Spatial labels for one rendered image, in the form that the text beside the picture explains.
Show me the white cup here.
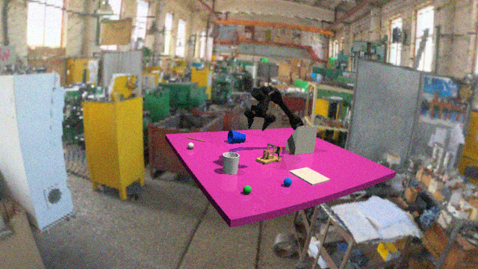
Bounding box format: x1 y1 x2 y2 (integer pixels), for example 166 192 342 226
223 152 239 175

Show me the green ball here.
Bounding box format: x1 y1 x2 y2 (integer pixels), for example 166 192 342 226
243 185 252 194

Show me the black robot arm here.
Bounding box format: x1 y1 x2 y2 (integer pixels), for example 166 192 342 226
251 85 304 130

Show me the beige flat rectangular panel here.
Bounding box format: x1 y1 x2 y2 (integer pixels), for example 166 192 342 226
289 167 330 185

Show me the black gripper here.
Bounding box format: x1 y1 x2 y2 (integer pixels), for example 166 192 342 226
244 103 276 131

